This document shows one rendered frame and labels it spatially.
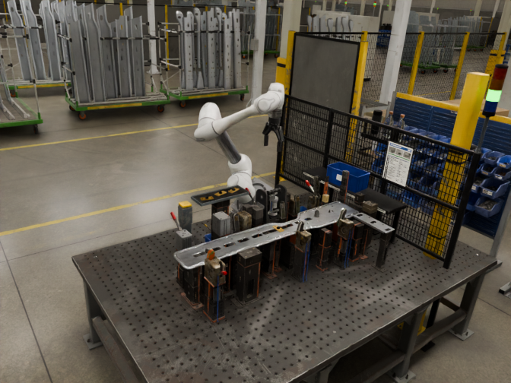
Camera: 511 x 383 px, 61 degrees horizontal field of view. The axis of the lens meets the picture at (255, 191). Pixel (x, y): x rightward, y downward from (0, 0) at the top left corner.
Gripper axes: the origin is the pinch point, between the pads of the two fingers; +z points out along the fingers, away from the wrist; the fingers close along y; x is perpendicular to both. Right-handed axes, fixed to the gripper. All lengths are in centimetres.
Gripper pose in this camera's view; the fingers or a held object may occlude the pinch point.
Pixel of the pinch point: (272, 147)
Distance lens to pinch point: 285.9
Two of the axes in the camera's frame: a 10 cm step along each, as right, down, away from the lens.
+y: 5.9, 3.6, -7.2
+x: 8.0, -2.0, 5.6
